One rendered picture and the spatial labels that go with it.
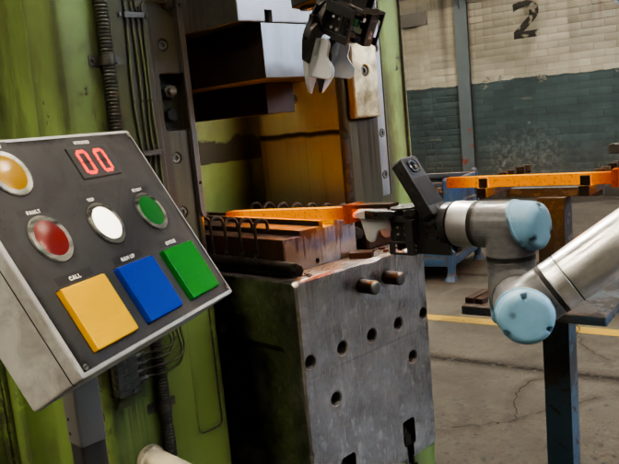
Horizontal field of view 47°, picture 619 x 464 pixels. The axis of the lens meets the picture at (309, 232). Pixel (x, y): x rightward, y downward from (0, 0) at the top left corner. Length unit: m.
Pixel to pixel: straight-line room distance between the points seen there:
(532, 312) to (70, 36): 0.82
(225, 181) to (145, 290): 0.97
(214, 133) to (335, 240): 0.54
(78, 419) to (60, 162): 0.33
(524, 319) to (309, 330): 0.43
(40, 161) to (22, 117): 0.60
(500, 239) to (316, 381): 0.43
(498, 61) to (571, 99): 0.99
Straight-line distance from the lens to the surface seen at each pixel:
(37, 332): 0.76
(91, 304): 0.79
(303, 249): 1.32
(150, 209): 0.97
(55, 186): 0.87
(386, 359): 1.44
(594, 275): 1.00
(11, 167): 0.84
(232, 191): 1.82
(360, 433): 1.42
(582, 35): 8.83
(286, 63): 1.30
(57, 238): 0.81
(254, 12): 1.27
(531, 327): 0.98
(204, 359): 1.38
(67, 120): 1.21
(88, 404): 0.98
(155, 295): 0.87
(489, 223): 1.11
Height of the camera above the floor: 1.19
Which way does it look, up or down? 9 degrees down
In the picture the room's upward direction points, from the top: 5 degrees counter-clockwise
